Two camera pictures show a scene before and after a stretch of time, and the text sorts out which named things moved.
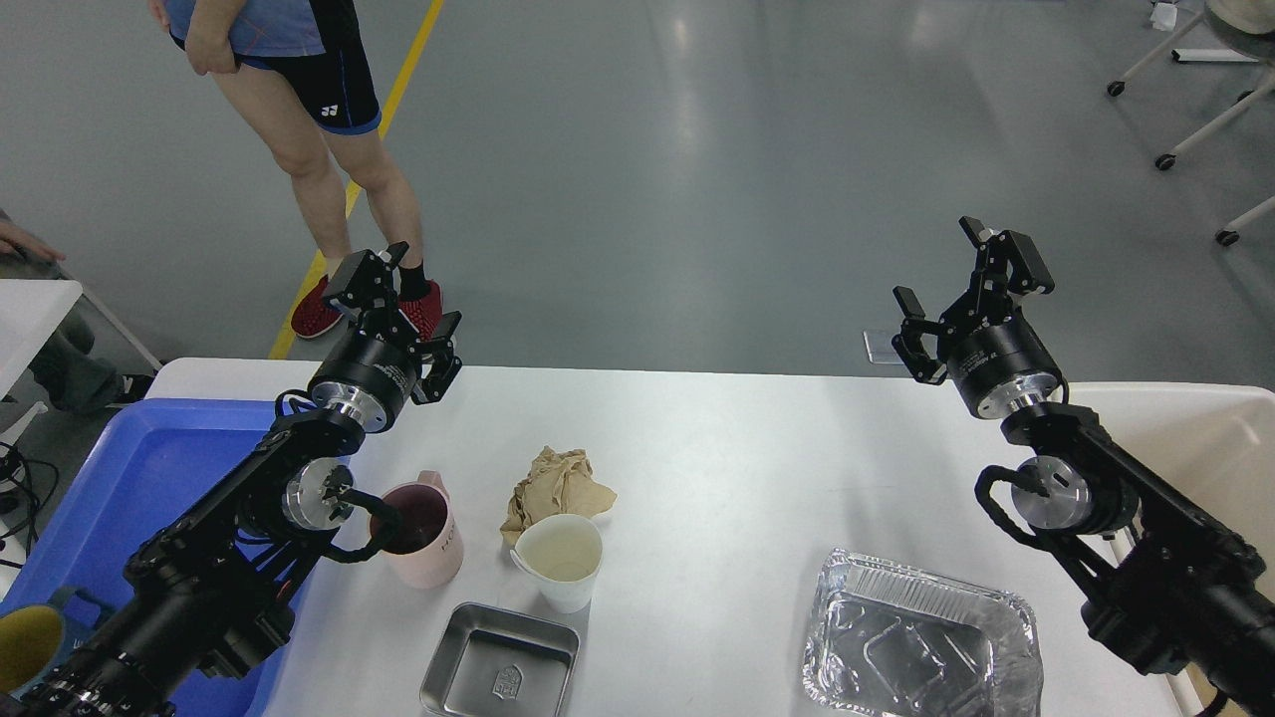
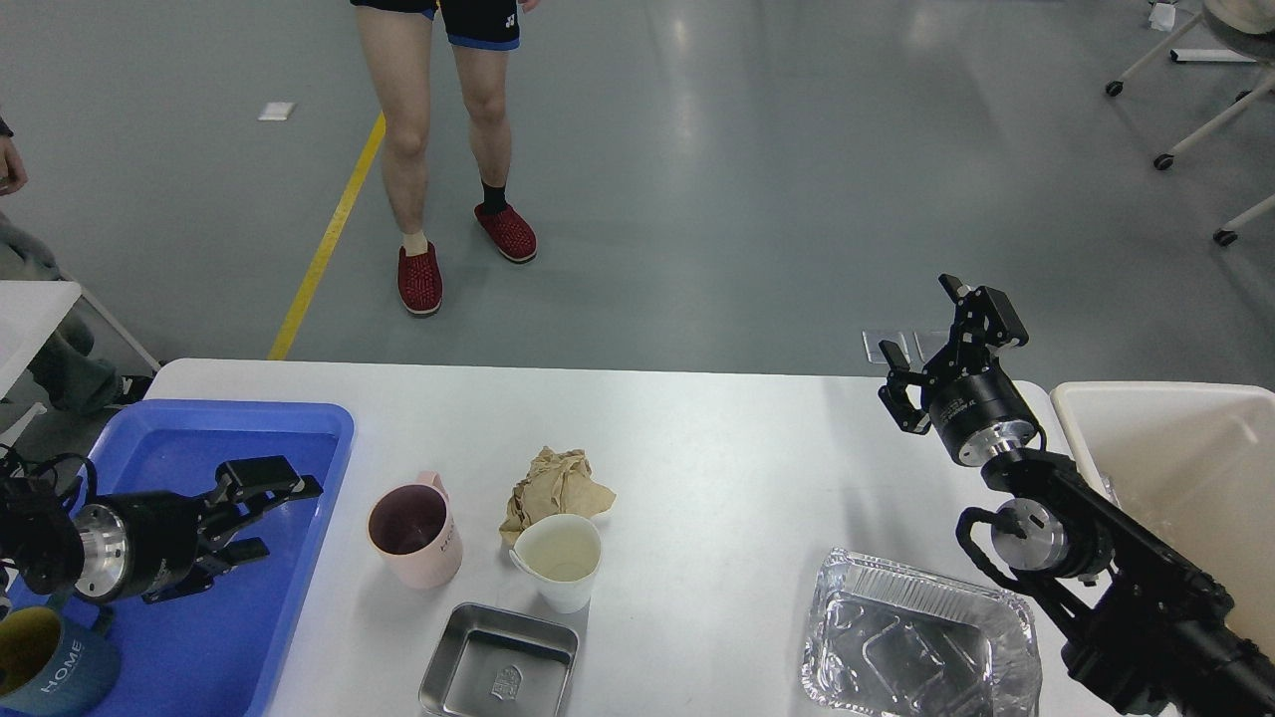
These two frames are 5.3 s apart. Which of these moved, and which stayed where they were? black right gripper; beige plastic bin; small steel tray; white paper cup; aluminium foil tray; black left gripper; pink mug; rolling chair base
Moved: black right gripper; black left gripper
Stayed: beige plastic bin; white paper cup; small steel tray; pink mug; aluminium foil tray; rolling chair base
